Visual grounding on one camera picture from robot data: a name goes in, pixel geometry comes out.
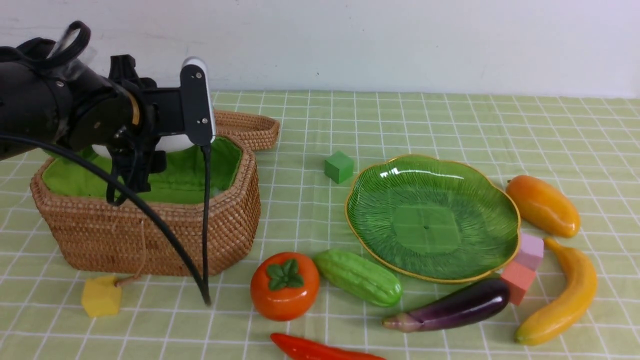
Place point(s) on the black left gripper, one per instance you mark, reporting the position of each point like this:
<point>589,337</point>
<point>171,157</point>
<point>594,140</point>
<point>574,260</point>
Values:
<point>139,114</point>

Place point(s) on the white radish with leaves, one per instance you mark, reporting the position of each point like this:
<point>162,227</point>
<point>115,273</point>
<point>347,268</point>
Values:
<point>168,144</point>

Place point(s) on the orange persimmon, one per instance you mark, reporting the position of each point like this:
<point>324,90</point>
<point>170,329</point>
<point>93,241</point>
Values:
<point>285,286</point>

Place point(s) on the green cucumber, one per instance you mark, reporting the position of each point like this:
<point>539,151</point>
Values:
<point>359,277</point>

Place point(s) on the red chili pepper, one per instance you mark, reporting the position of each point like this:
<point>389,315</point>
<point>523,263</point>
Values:
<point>298,348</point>

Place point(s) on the purple eggplant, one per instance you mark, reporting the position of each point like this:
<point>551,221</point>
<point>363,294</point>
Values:
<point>467,306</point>

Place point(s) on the orange yellow mango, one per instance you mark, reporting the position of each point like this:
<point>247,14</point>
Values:
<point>544,206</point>

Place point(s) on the yellow banana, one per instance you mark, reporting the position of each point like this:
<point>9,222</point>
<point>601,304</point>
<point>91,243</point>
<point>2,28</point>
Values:
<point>570,306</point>

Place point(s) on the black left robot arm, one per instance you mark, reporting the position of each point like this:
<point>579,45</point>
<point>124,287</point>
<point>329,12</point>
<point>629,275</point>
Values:
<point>50,95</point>

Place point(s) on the woven wicker basket lid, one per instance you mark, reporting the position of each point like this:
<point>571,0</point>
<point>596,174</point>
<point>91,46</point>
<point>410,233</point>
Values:
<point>258,132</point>

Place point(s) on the woven wicker basket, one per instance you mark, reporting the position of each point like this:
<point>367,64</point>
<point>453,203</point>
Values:
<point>95,236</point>

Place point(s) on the green foam cube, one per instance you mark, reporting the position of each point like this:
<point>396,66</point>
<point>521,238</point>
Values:
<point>339,167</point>

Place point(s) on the yellow foam cube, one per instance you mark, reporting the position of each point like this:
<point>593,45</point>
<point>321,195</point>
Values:
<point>101,297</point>

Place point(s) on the green leaf-shaped glass plate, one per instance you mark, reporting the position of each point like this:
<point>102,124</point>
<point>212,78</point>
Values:
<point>434,220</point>

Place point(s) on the salmon foam cube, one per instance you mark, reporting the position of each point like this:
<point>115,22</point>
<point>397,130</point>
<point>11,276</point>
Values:
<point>518,279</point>

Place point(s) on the pink foam cube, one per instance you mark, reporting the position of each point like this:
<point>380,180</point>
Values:
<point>531,251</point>

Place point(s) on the green checked tablecloth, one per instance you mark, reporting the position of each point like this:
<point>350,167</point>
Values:
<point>586,147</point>

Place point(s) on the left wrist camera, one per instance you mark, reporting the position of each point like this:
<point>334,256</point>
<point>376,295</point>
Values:
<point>197,107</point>

